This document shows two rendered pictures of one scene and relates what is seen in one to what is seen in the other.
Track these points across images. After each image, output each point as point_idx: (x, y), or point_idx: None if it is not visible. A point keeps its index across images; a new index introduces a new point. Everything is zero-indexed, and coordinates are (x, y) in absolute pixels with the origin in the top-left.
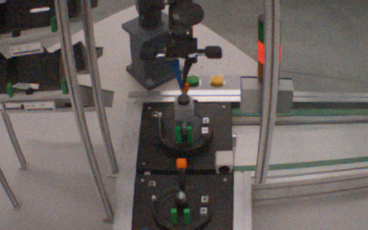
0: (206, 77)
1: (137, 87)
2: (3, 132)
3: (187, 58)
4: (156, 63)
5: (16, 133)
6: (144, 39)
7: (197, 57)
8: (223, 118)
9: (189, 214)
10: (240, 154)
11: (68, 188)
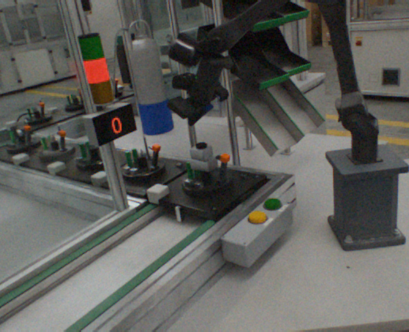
0: (272, 215)
1: None
2: (338, 144)
3: None
4: (334, 198)
5: (330, 150)
6: (328, 152)
7: (376, 271)
8: (202, 205)
9: (126, 157)
10: (169, 224)
11: None
